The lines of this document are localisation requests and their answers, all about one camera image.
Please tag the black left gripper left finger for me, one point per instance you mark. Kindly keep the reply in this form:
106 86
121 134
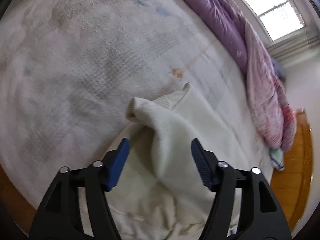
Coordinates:
75 205

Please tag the white knit sweater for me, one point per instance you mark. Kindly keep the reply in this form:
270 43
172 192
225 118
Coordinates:
160 194

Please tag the wooden headboard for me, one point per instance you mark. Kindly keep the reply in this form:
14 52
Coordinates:
292 185

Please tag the teal striped cloth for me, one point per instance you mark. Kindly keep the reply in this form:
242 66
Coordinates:
277 159

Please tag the purple floral quilt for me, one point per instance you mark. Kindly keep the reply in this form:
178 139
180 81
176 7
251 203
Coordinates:
270 110

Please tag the blue floral bed sheet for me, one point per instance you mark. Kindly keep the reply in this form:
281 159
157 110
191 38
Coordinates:
70 67

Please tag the bright window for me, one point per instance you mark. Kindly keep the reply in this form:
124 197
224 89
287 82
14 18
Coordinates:
278 17

